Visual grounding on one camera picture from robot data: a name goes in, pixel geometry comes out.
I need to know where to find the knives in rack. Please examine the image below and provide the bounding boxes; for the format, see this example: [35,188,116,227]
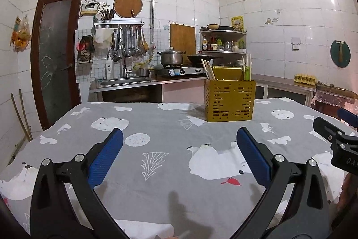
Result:
[101,8,115,22]

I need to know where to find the steel cooking pot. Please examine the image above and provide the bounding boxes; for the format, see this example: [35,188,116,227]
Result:
[157,47,187,66]

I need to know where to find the green round wall board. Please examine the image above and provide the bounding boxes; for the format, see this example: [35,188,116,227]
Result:
[330,40,351,68]

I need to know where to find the gas stove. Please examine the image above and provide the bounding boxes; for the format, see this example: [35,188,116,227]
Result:
[154,64,206,78]

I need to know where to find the yellow egg carton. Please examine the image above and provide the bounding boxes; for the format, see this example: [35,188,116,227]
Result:
[294,74,318,85]

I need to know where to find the kitchen counter cabinet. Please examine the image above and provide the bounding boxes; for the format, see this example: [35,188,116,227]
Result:
[89,74,316,106]

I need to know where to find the bamboo stick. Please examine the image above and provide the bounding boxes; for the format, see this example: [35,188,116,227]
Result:
[11,93,31,142]
[19,89,34,141]

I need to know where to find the white wall device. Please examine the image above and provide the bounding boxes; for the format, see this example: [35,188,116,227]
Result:
[80,3,100,16]

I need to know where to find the yellow perforated utensil holder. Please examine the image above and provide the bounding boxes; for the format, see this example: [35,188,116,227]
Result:
[205,65,256,122]

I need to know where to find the row of seasoning bottles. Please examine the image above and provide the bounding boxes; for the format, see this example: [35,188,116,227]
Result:
[202,34,247,51]

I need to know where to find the brown frosted glass door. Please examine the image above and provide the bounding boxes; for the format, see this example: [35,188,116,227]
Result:
[30,0,84,131]

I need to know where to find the black wok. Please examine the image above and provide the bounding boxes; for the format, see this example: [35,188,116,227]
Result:
[187,52,224,66]

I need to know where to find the metal wall utensil rack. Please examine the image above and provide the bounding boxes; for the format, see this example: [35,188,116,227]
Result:
[93,21,145,30]

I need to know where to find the row of hanging kitchen utensils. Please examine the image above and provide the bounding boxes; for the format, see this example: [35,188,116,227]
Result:
[108,26,150,62]

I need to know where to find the white soap bottle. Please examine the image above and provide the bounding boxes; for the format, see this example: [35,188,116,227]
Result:
[105,58,114,80]

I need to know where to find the steel sink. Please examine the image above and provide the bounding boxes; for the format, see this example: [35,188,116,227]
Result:
[99,77,157,87]

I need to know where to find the yellow wall poster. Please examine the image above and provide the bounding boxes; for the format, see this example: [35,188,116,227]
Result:
[231,15,244,32]

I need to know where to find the white hanging cloth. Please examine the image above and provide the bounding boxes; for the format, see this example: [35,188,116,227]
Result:
[93,29,114,50]

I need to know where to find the round wooden cutting board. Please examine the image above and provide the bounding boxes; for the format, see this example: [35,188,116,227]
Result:
[113,0,144,18]

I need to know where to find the red glove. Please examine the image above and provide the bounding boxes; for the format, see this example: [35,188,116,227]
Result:
[77,35,95,63]

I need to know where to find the plastic bag of oranges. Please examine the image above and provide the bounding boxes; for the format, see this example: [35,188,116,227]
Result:
[11,15,32,52]

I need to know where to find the corner kitchen shelf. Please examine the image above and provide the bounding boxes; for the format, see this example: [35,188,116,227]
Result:
[199,28,248,55]

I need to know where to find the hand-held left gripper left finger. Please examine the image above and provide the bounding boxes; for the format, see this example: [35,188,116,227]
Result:
[30,128,124,239]

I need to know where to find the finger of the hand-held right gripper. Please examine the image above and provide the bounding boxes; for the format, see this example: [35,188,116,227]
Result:
[312,116,358,144]
[337,107,358,130]

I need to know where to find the red table with plastic cover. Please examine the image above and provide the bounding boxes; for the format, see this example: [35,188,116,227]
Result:
[310,88,358,120]

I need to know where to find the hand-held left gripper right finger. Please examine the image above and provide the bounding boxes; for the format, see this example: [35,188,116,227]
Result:
[229,127,332,239]

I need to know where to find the metal faucet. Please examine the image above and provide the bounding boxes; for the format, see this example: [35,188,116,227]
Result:
[119,41,132,78]

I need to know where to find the rectangular wooden cutting board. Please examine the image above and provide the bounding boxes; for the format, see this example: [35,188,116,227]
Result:
[169,23,196,56]

